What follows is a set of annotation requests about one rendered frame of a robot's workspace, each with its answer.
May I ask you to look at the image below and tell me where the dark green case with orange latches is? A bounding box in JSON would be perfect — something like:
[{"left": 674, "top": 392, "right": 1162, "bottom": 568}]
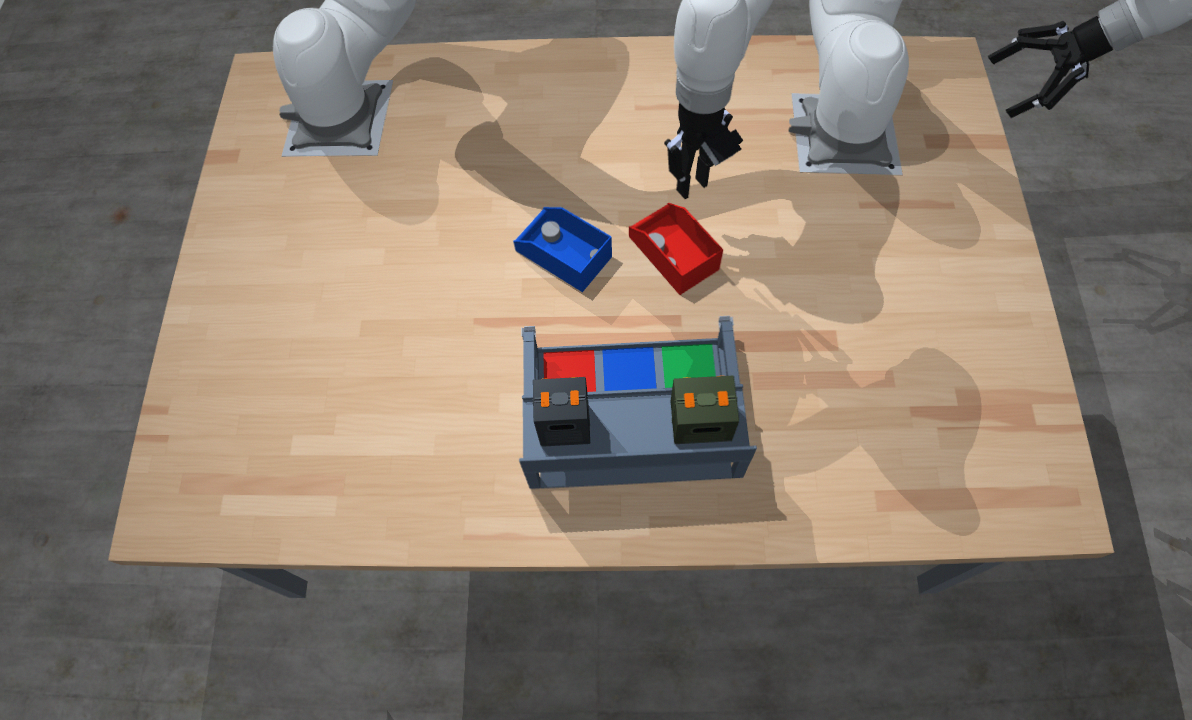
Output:
[{"left": 670, "top": 375, "right": 739, "bottom": 443}]

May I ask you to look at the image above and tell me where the blue bin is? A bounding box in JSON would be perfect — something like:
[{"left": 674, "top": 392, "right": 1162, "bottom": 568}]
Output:
[{"left": 513, "top": 207, "right": 611, "bottom": 292}]

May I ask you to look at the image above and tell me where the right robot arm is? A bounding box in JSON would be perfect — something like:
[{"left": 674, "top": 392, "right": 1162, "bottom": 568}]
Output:
[{"left": 273, "top": 0, "right": 772, "bottom": 166}]

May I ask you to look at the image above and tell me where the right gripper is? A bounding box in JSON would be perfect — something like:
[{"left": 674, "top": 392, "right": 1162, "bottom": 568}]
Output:
[{"left": 664, "top": 103, "right": 733, "bottom": 199}]

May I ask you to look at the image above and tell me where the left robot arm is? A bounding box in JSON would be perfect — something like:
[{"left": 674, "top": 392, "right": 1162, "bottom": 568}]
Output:
[{"left": 788, "top": 0, "right": 1192, "bottom": 167}]

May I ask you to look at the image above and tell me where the dark grey shelf rack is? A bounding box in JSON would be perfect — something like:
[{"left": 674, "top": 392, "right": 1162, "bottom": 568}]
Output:
[{"left": 519, "top": 316, "right": 757, "bottom": 489}]

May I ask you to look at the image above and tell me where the red bin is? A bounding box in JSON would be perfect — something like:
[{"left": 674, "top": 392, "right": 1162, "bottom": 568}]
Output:
[{"left": 629, "top": 203, "right": 724, "bottom": 294}]

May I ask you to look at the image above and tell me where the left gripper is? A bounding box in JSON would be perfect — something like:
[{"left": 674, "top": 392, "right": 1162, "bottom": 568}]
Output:
[{"left": 988, "top": 15, "right": 1113, "bottom": 118}]

